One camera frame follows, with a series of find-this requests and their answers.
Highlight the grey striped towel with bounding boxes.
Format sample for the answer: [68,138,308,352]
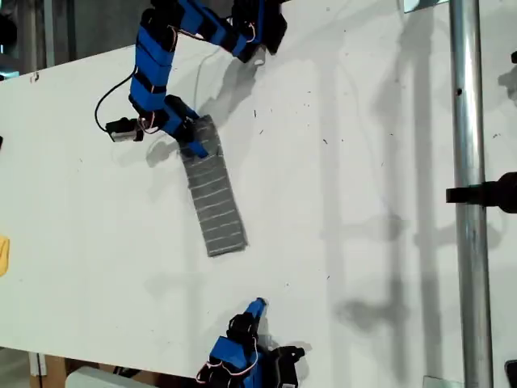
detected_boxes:
[179,114,250,259]

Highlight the white box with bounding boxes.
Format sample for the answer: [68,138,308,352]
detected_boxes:
[64,365,154,388]

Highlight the brown cardboard box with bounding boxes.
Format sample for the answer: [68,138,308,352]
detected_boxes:
[40,354,69,388]

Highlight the yellow object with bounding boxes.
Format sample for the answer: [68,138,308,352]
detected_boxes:
[0,236,11,278]

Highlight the black clamp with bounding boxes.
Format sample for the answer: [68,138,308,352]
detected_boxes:
[445,171,517,214]

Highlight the black camera cable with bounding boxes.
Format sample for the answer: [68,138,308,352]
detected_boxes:
[95,74,137,133]

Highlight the steel post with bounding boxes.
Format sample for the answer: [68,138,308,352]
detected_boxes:
[447,0,494,388]

